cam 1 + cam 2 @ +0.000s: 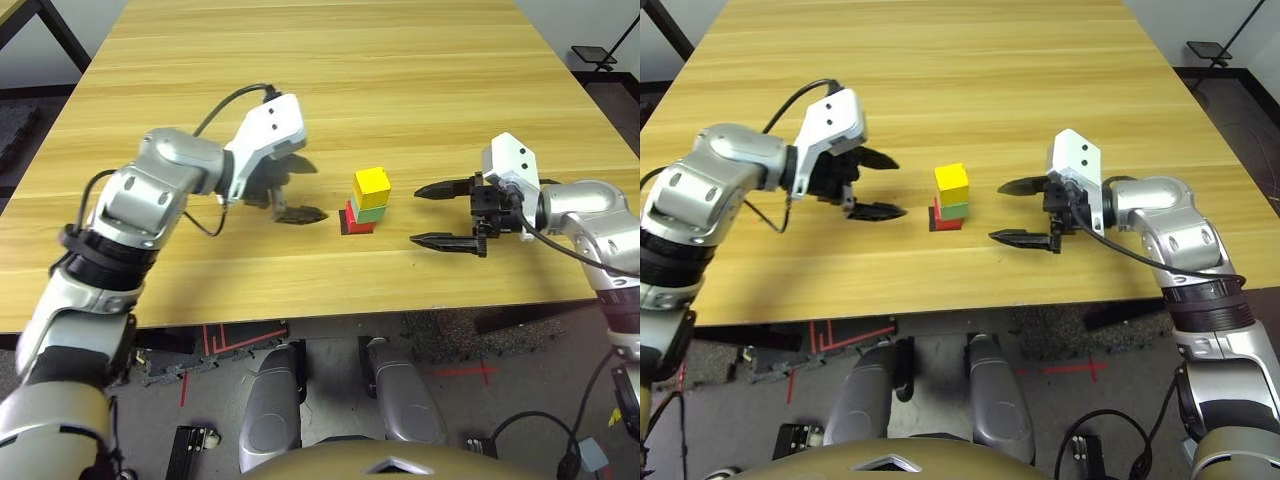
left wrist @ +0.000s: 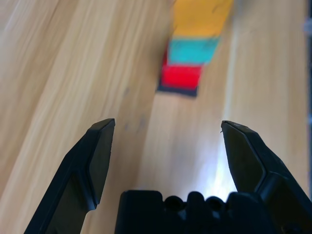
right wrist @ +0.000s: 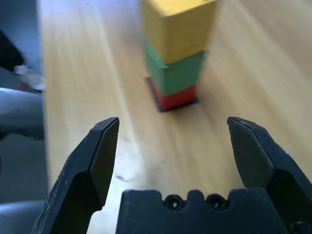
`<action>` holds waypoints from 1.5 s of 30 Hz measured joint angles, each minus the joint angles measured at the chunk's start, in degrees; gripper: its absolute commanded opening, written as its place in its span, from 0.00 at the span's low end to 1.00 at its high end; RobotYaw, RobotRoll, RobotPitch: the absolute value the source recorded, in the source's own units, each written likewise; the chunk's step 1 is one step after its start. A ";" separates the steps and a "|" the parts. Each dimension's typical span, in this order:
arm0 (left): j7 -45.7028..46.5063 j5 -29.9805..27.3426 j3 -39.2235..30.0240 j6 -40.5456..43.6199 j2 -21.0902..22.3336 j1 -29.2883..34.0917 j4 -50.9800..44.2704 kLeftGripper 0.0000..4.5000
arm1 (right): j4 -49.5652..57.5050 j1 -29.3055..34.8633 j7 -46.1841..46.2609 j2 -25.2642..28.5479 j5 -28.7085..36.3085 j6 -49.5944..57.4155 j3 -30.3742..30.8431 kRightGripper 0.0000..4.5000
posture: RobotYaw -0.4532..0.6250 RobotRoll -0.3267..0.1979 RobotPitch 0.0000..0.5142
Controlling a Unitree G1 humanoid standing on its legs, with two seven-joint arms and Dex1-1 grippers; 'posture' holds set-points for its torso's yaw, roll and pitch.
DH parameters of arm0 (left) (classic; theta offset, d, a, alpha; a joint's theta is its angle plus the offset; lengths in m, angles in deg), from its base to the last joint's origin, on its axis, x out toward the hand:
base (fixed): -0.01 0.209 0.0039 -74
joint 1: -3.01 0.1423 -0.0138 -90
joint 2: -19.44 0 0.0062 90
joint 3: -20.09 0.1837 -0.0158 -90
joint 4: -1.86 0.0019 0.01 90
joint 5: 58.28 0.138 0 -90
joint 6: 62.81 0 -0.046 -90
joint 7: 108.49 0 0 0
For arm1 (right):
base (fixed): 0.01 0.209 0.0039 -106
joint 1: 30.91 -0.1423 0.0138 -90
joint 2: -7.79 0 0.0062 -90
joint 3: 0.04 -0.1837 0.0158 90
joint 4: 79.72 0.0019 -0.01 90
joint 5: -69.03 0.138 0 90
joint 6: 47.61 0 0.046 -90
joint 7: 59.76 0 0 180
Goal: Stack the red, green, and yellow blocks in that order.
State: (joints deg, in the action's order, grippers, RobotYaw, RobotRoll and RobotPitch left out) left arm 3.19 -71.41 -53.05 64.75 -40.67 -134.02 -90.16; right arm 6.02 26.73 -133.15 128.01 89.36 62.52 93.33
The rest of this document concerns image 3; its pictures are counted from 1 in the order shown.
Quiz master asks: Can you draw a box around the black square marker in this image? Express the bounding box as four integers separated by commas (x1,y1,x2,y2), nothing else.
145,77,199,113

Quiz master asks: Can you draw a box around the green wooden block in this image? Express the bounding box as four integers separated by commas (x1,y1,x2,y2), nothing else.
142,40,208,96

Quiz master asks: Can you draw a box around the red wooden block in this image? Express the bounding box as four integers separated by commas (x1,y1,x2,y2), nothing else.
151,78,197,112

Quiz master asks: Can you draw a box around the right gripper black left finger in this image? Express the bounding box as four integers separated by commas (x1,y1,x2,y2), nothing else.
30,117,120,234

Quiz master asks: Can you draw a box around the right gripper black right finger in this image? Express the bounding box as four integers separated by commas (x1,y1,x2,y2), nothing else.
226,116,312,234

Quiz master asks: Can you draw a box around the black trouser leg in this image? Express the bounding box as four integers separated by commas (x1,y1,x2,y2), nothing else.
0,28,26,73

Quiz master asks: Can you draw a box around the yellow wooden block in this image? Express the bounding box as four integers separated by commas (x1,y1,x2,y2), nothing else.
141,0,217,64

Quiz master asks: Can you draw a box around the white sneaker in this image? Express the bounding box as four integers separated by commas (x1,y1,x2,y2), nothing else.
13,63,46,93

